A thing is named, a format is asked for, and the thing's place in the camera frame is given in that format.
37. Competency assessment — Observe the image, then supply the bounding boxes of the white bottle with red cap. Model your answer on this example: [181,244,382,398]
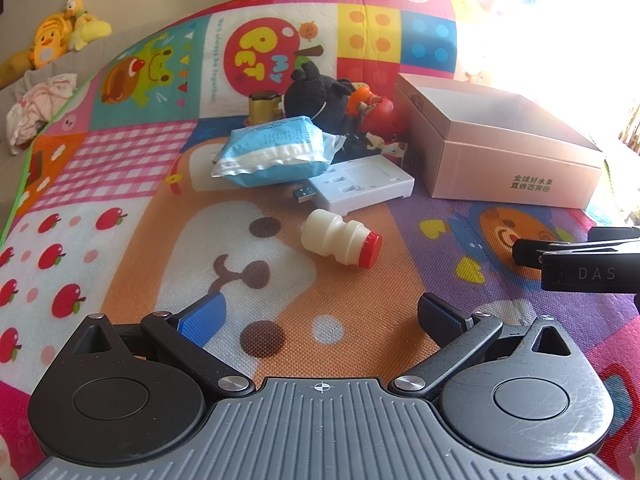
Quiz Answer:
[301,208,383,270]

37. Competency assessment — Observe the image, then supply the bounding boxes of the black plush toy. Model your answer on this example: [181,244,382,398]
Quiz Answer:
[283,55,359,136]

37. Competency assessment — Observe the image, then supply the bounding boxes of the orange toy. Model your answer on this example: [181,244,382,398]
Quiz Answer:
[348,84,375,113]

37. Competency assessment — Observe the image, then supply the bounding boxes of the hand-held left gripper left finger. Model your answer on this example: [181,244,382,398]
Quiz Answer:
[75,291,255,402]

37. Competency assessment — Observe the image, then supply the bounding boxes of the gold bottle with dark cap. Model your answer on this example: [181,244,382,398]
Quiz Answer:
[247,91,284,128]

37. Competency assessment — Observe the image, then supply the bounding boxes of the red toy figure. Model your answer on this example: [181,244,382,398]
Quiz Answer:
[360,96,406,135]

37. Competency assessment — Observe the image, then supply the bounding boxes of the blue tissue pack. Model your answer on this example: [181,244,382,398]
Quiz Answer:
[210,114,342,189]

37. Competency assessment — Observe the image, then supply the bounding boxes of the pink cardboard box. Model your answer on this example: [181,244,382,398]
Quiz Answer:
[392,72,606,209]

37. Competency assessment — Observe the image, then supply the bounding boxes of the pink and white cloth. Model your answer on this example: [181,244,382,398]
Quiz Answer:
[5,73,79,156]

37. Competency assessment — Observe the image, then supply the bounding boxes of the white plastic case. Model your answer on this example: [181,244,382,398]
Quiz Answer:
[307,157,416,214]

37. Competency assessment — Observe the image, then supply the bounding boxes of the long yellow plush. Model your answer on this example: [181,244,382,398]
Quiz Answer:
[0,51,35,88]

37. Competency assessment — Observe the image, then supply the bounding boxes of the orange tiger plush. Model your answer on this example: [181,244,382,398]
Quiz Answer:
[27,12,76,69]

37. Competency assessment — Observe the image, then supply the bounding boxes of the colourful printed play mat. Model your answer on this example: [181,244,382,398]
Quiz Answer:
[0,0,640,480]

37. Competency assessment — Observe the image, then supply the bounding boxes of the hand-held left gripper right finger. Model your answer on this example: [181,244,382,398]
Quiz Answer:
[391,292,572,402]

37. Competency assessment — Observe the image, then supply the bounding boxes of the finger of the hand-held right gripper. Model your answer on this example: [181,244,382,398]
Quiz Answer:
[541,250,640,292]
[512,226,640,267]

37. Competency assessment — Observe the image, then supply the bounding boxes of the yellow bird plush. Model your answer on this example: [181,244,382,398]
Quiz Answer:
[64,0,114,51]

